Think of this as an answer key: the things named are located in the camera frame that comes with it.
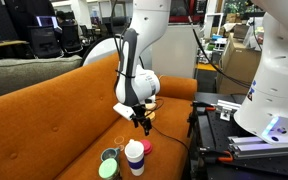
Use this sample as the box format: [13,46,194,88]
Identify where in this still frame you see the aluminium rail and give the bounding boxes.
[228,136,288,159]

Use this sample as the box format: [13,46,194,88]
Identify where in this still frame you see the black cable on sofa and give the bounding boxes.
[145,97,190,158]

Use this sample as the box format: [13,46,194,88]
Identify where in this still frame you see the small clear glass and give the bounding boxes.
[114,136,124,151]

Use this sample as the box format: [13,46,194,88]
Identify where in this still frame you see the orange-handled clamp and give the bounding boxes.
[199,148,233,162]

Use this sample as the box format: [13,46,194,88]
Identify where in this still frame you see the jar with pale green lid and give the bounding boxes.
[98,158,120,180]

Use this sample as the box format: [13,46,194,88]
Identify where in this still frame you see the blue-white cup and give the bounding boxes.
[124,139,145,176]

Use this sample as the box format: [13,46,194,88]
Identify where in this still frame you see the black optical breadboard table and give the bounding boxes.
[190,92,288,180]

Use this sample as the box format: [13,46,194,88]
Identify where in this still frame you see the grey sofa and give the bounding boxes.
[0,55,82,96]

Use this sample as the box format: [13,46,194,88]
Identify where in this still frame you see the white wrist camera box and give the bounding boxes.
[113,103,134,120]

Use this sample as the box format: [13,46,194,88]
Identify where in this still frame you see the small teal mug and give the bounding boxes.
[101,148,120,161]

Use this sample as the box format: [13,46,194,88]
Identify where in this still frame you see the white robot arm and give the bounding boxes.
[115,0,171,136]

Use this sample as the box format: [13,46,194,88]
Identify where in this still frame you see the wooden round coaster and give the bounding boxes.
[144,111,156,122]

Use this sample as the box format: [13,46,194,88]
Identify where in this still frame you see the white round table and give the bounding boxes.
[81,37,117,66]

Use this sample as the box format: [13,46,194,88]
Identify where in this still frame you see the pink round lid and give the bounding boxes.
[141,140,153,155]

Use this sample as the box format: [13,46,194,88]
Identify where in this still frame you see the cardboard boxes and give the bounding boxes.
[216,25,261,94]

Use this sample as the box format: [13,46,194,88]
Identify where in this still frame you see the orange fabric sofa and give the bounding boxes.
[0,55,197,180]

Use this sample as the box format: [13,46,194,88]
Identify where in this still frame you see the computer monitor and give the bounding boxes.
[36,16,58,28]

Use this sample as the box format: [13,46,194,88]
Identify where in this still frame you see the black office chair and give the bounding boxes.
[28,26,63,58]

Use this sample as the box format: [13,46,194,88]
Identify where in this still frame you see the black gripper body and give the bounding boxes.
[132,105,148,121]

